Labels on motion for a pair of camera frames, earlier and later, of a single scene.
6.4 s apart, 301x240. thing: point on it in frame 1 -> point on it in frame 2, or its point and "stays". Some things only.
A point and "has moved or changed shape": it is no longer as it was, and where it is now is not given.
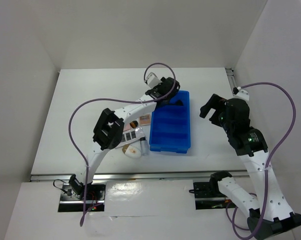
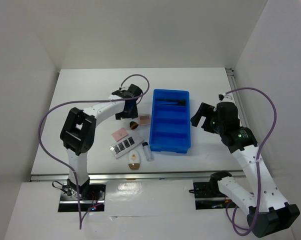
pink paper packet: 127,126 has moved or changed shape
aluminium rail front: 234,174 stays
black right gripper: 218,103 -> 207,110
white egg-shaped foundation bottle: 131,151 -> 134,159
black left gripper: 163,79 -> 132,114
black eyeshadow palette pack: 131,136 -> 120,148
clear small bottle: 144,146 has moved or changed shape
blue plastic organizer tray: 170,125 stays
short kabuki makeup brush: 134,124 stays
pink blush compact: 145,120 stays
